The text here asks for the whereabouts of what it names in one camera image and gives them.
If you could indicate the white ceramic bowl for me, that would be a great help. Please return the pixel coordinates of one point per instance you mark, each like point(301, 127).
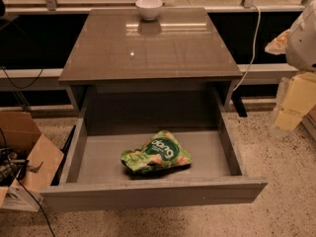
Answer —
point(149, 9)

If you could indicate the cardboard box on right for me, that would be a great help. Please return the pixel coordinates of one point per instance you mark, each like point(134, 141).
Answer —
point(310, 122)

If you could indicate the green rice chip bag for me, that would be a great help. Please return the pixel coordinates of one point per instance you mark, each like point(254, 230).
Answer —
point(161, 152)

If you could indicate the cardboard box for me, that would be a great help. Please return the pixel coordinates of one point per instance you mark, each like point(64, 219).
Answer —
point(310, 122)
point(23, 136)

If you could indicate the cardboard box on left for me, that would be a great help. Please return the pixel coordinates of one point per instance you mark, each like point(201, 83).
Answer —
point(23, 136)

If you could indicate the grey cabinet with glossy top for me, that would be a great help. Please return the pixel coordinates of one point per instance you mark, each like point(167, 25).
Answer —
point(126, 75)

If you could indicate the open grey top drawer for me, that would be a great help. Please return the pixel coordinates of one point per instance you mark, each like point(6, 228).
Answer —
point(93, 176)

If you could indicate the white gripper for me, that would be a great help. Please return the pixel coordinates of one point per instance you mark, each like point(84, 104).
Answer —
point(302, 46)

